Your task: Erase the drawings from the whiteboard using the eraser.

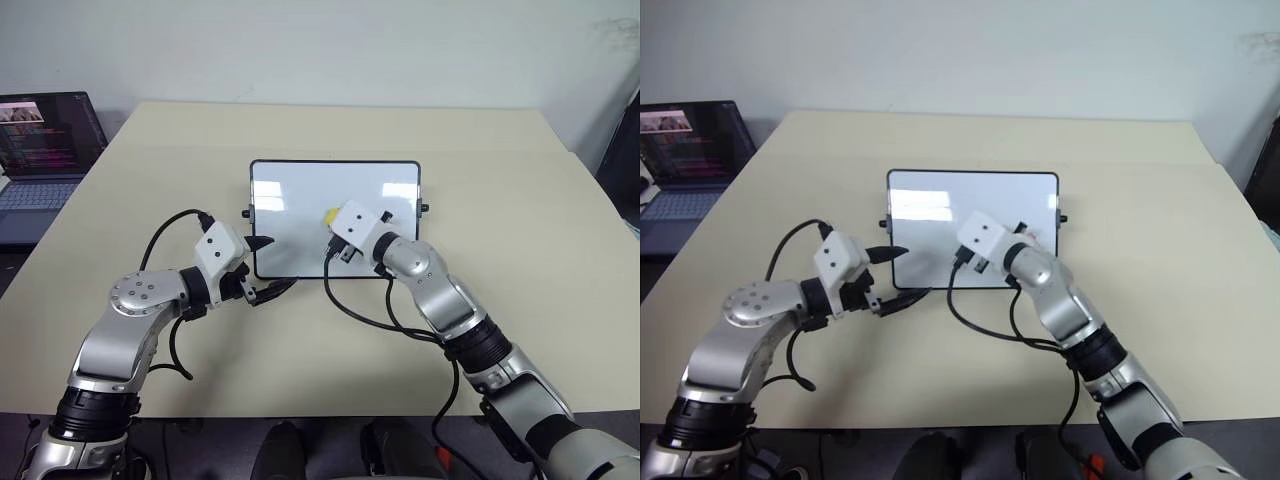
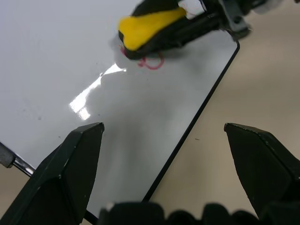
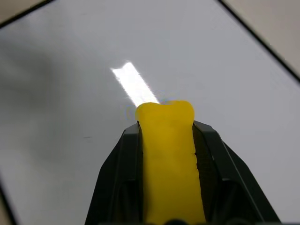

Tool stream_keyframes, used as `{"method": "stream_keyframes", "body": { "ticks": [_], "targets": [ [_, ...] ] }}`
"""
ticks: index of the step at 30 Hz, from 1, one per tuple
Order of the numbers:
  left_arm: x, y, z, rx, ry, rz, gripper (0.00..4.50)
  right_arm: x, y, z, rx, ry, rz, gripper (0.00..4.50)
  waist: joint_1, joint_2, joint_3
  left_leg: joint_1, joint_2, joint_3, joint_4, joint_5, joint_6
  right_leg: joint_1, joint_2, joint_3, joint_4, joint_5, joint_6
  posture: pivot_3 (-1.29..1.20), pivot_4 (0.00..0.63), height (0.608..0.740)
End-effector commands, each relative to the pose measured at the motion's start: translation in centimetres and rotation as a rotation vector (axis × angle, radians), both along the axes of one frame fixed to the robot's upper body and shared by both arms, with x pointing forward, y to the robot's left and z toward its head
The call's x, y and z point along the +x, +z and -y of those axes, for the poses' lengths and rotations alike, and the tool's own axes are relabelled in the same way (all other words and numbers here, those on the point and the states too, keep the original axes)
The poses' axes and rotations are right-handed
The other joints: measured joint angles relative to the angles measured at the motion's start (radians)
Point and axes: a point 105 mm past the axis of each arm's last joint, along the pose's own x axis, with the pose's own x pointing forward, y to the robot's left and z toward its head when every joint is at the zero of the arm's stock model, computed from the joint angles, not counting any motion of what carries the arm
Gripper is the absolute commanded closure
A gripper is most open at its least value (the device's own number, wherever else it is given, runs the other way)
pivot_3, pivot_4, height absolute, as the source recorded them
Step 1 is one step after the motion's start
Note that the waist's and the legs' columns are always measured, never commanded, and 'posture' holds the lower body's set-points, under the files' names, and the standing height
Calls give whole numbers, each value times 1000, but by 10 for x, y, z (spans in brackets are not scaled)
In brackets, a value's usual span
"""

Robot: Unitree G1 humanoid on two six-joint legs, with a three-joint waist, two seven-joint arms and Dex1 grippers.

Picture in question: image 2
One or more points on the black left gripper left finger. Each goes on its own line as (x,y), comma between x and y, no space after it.
(58,178)

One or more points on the red marker drawing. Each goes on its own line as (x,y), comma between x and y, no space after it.
(153,63)

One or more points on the white whiteboard with black rim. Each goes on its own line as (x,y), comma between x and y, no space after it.
(145,117)

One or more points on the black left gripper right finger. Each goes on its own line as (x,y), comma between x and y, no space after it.
(262,164)

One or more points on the silver metal whiteboard stand rod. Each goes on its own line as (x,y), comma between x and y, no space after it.
(14,161)

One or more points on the yellow eraser with black felt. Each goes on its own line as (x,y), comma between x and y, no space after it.
(143,28)

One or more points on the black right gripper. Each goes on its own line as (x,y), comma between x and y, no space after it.
(230,16)

